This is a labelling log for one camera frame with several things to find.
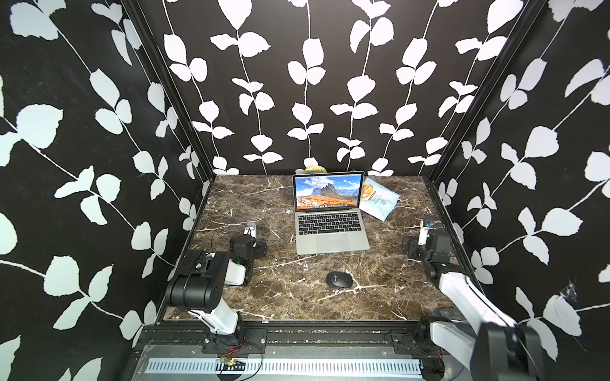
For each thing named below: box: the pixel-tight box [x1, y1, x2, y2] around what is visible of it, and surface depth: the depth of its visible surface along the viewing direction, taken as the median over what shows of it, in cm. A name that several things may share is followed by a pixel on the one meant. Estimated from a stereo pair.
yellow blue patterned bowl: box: [304, 165, 328, 174], surface depth 121 cm
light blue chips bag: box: [359, 177, 401, 223], surface depth 113 cm
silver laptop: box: [292, 170, 370, 256], surface depth 103 cm
